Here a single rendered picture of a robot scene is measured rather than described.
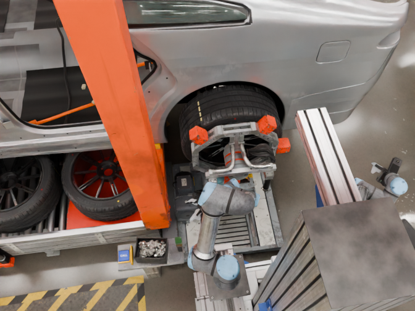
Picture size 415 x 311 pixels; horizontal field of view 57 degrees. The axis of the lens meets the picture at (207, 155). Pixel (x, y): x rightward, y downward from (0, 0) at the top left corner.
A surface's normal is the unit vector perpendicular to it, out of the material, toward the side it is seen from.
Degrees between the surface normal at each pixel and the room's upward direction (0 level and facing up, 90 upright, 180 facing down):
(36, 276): 0
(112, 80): 90
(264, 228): 0
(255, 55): 90
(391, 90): 0
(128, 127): 90
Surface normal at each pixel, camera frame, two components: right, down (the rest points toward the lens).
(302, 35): 0.12, 0.75
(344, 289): 0.00, -0.51
